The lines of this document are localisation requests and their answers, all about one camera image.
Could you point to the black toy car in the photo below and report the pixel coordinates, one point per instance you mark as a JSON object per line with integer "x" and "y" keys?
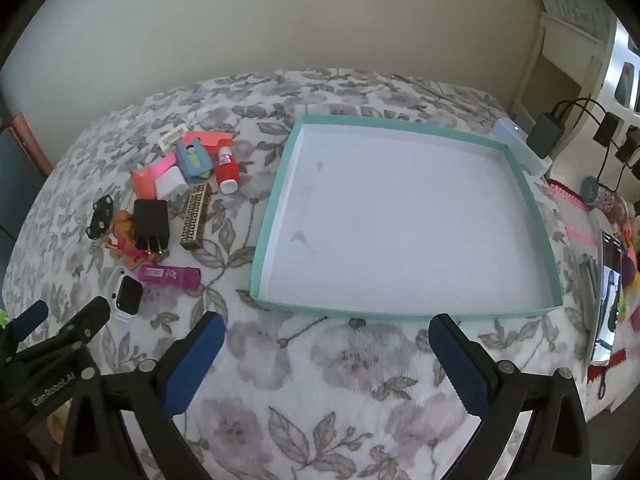
{"x": 101, "y": 219}

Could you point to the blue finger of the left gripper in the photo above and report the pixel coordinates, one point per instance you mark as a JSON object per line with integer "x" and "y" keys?
{"x": 22, "y": 326}
{"x": 75, "y": 335}

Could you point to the white smartwatch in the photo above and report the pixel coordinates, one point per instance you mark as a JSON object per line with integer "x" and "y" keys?
{"x": 124, "y": 293}

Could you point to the red glue bottle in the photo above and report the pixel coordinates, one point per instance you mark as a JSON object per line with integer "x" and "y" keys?
{"x": 227, "y": 171}

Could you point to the teal shallow cardboard tray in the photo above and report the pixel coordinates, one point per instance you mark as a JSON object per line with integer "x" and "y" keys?
{"x": 376, "y": 217}

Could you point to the smartphone on stand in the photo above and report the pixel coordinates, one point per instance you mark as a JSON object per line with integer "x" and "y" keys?
{"x": 610, "y": 285}

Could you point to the colourful small toys pile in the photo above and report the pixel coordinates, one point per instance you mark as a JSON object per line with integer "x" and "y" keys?
{"x": 631, "y": 267}

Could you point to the white rectangular clip part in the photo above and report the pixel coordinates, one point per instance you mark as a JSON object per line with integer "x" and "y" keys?
{"x": 168, "y": 140}

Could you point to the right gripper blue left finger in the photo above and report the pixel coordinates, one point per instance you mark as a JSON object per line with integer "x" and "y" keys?
{"x": 188, "y": 360}

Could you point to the glitter candy tube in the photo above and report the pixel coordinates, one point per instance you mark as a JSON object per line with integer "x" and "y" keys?
{"x": 597, "y": 195}

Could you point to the black power adapter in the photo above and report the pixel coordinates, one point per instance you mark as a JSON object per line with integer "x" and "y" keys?
{"x": 546, "y": 133}

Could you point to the grey phone stand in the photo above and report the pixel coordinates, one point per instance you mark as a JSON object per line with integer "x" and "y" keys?
{"x": 588, "y": 274}

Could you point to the black wall charger plug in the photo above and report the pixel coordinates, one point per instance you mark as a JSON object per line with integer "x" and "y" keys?
{"x": 151, "y": 225}

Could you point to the coral toy gun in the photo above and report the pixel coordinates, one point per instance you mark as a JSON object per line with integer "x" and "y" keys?
{"x": 211, "y": 141}

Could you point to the white charger block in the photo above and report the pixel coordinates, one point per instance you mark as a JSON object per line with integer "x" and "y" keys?
{"x": 170, "y": 184}

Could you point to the white power strip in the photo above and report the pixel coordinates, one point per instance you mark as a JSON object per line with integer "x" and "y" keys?
{"x": 506, "y": 131}

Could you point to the blue toy gun green slider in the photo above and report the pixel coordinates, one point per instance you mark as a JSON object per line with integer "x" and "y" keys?
{"x": 194, "y": 161}

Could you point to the pink white crochet mat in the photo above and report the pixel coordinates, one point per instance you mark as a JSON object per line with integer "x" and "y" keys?
{"x": 607, "y": 389}

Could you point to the brown pink puppy toy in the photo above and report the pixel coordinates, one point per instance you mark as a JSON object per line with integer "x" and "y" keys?
{"x": 121, "y": 242}

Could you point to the pink plastic band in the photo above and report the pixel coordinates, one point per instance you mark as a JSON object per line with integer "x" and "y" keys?
{"x": 158, "y": 168}

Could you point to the magenta lighter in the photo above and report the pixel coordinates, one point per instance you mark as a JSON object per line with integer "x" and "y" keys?
{"x": 180, "y": 276}

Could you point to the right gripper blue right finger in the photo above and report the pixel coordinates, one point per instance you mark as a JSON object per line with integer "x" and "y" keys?
{"x": 466, "y": 364}

